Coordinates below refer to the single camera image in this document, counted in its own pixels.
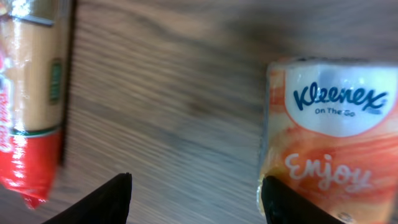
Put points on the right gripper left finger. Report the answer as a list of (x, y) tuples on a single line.
[(108, 204)]

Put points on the spaghetti packet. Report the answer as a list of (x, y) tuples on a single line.
[(35, 47)]

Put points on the orange tissue pack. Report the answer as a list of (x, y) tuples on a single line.
[(330, 134)]

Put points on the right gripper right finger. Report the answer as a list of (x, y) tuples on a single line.
[(282, 205)]

